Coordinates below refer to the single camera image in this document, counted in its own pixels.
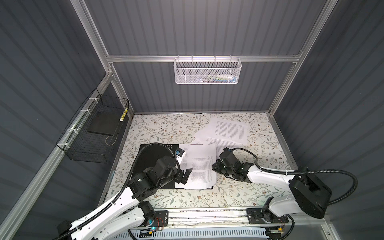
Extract right black cable conduit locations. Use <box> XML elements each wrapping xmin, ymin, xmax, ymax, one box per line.
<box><xmin>230</xmin><ymin>146</ymin><xmax>359</xmax><ymax>206</ymax></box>

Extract white paper sheet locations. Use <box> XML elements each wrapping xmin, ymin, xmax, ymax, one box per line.
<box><xmin>191</xmin><ymin>127</ymin><xmax>242</xmax><ymax>158</ymax></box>

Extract black cable conduit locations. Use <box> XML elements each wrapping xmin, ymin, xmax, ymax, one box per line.
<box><xmin>230</xmin><ymin>146</ymin><xmax>359</xmax><ymax>206</ymax></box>
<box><xmin>52</xmin><ymin>142</ymin><xmax>178</xmax><ymax>240</ymax></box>

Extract left black cable conduit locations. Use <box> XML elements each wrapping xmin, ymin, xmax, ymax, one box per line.
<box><xmin>52</xmin><ymin>142</ymin><xmax>178</xmax><ymax>240</ymax></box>

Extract black white file folder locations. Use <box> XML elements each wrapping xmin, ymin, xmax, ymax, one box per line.
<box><xmin>131</xmin><ymin>143</ymin><xmax>214</xmax><ymax>190</ymax></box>

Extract black pad in basket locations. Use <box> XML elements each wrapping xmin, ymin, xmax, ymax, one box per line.
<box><xmin>87</xmin><ymin>112</ymin><xmax>121</xmax><ymax>136</ymax></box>

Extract black wire basket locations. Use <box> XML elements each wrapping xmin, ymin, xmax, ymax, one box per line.
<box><xmin>57</xmin><ymin>90</ymin><xmax>130</xmax><ymax>164</ymax></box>

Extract printed paper sheet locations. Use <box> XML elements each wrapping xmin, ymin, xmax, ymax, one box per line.
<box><xmin>175</xmin><ymin>143</ymin><xmax>217</xmax><ymax>190</ymax></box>
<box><xmin>207</xmin><ymin>118</ymin><xmax>249</xmax><ymax>145</ymax></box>

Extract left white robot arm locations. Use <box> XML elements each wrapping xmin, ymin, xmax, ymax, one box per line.
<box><xmin>57</xmin><ymin>156</ymin><xmax>193</xmax><ymax>240</ymax></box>

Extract markers in white basket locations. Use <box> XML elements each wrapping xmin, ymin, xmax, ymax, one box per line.
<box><xmin>199</xmin><ymin>75</ymin><xmax>238</xmax><ymax>84</ymax></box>

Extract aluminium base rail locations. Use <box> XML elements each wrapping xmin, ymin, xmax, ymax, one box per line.
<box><xmin>151</xmin><ymin>208</ymin><xmax>325</xmax><ymax>227</ymax></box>

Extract white wire basket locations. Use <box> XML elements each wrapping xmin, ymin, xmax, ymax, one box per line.
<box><xmin>173</xmin><ymin>58</ymin><xmax>242</xmax><ymax>85</ymax></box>

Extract aluminium frame post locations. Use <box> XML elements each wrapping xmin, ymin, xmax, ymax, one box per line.
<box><xmin>70</xmin><ymin>0</ymin><xmax>135</xmax><ymax>116</ymax></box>

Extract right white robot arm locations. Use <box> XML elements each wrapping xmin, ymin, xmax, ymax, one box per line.
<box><xmin>212</xmin><ymin>148</ymin><xmax>332</xmax><ymax>223</ymax></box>

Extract yellow marker in basket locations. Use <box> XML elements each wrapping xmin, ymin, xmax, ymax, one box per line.
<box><xmin>120</xmin><ymin>108</ymin><xmax>128</xmax><ymax>122</ymax></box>

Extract printed paper sheet back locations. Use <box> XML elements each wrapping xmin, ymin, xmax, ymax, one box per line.
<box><xmin>207</xmin><ymin>118</ymin><xmax>249</xmax><ymax>145</ymax></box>

